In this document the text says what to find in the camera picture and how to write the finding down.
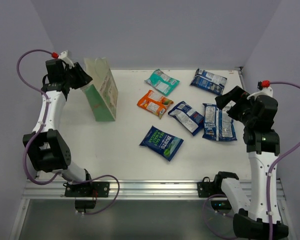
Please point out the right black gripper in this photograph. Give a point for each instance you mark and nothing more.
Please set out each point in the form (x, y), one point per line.
(236, 95)

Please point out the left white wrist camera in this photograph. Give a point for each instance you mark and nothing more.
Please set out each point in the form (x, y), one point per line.
(66, 58)

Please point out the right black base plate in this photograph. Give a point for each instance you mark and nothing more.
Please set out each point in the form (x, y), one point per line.
(207, 189)

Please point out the green printed paper bag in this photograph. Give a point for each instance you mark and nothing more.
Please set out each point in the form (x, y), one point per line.
(101, 92)

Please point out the blue silver tortilla chips packet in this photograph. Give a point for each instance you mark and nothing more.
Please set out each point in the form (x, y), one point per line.
(218, 126)

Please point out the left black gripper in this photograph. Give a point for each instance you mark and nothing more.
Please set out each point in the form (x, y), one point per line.
(79, 75)

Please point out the blue green crisps packet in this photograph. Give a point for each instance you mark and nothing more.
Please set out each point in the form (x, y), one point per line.
(164, 144)

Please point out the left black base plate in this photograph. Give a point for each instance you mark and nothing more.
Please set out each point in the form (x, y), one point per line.
(99, 189)

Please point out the green mint sweets packet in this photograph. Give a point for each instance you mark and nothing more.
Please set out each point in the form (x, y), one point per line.
(162, 82)

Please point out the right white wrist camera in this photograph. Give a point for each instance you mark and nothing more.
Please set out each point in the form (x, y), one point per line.
(264, 89)

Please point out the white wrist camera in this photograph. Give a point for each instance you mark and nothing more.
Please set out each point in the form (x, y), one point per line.
(66, 58)
(264, 89)

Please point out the aluminium mounting rail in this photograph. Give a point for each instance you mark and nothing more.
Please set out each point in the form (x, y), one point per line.
(129, 190)

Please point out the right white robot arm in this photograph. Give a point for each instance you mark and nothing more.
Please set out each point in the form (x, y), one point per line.
(258, 217)

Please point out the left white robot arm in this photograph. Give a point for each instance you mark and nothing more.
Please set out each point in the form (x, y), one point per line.
(44, 146)

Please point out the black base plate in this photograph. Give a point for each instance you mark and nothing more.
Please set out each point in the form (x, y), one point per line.
(207, 189)
(99, 189)

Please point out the dark blue white snack packet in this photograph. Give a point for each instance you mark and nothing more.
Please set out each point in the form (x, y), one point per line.
(188, 117)

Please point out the orange snack packet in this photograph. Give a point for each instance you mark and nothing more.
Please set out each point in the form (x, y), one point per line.
(155, 103)

